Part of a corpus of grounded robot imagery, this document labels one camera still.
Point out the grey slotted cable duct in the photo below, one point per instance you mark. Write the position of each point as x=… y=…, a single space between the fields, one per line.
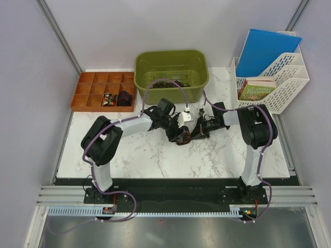
x=99 y=211

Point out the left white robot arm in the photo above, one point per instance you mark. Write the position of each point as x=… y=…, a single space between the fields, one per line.
x=102 y=140

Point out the orange compartment tray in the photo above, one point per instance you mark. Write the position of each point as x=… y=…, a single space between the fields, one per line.
x=91 y=86

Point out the blue folder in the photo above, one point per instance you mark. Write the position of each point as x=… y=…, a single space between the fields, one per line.
x=261 y=49

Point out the dark tie in basin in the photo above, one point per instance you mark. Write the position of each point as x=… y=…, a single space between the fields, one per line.
x=166 y=84

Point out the olive green plastic basin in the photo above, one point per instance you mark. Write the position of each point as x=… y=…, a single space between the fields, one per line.
x=186 y=66

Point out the aluminium frame rail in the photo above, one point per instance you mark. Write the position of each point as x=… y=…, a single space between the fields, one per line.
x=282 y=196

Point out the white file organizer rack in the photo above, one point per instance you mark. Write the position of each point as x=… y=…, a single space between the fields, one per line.
x=290 y=78

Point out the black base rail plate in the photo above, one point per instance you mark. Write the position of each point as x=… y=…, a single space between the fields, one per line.
x=168 y=194

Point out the black orange floral tie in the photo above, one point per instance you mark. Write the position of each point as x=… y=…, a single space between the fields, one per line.
x=183 y=138

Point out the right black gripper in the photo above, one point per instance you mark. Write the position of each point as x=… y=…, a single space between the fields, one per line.
x=197 y=134

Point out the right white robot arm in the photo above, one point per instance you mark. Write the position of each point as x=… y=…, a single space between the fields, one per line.
x=258 y=132

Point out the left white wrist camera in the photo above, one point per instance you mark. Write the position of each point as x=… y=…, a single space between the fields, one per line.
x=183 y=118

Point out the green treehouse book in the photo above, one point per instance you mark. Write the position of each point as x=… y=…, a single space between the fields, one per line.
x=256 y=88

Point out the rolled dark navy tie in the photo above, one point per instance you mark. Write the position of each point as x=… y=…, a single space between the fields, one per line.
x=123 y=98

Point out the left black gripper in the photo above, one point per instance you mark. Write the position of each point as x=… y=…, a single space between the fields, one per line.
x=176 y=129

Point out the rolled colourful floral tie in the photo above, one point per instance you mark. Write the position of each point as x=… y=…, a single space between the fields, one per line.
x=109 y=99

